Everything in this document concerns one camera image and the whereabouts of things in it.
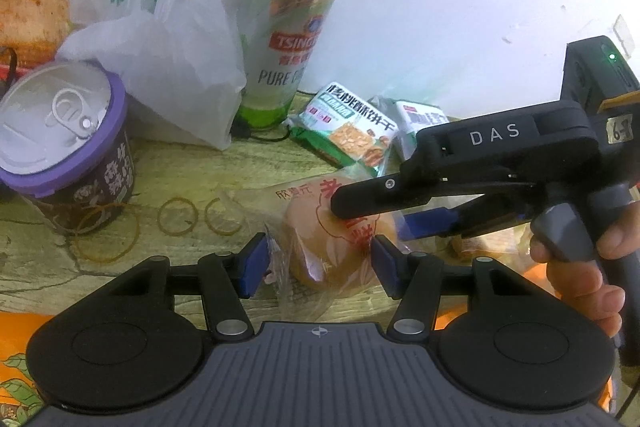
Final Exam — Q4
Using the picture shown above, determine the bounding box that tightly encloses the packaged round bun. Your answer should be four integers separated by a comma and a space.
215, 166, 439, 322

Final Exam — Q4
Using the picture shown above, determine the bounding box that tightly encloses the orange mooncake box lid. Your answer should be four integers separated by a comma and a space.
0, 311, 51, 427

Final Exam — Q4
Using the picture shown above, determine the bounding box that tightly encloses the person's right hand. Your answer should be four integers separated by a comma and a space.
529, 202, 639, 337

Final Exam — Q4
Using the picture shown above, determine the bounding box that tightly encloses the white green snack packet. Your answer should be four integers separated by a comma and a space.
369, 95, 449, 160

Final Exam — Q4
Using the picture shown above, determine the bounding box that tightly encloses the green walnut biscuit packet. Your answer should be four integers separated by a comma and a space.
291, 82, 398, 176

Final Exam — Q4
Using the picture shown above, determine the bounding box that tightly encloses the middle rubber band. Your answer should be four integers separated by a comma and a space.
156, 196, 200, 236

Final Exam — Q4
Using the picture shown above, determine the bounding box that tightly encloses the large rubber band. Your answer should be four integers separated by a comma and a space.
70, 202, 141, 265

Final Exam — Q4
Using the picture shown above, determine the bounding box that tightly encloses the small rubber band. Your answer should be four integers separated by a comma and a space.
203, 197, 244, 237

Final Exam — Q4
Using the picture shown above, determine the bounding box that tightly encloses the purple lidded porridge can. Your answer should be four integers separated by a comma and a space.
1, 62, 134, 235

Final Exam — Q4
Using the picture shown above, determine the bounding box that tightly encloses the green Tsingtao beer can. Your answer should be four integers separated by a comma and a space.
236, 0, 334, 129

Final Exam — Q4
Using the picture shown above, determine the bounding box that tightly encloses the translucent white plastic bag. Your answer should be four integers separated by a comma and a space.
56, 0, 245, 150

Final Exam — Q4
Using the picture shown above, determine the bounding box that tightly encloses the black cable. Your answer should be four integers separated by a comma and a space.
230, 89, 314, 143

